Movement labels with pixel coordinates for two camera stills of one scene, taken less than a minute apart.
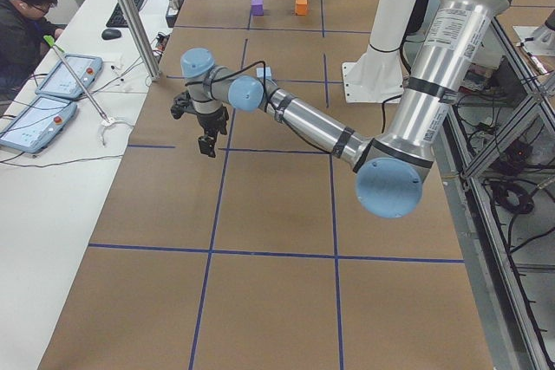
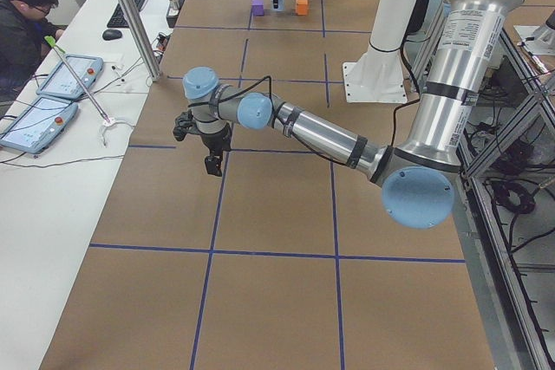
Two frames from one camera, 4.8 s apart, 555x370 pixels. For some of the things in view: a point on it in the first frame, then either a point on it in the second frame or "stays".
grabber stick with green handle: [55, 46] stays
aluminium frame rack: [497, 161] stays
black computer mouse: [110, 34] stays
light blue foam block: [260, 72] → [281, 3]
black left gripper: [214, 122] → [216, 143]
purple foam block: [257, 6] stays
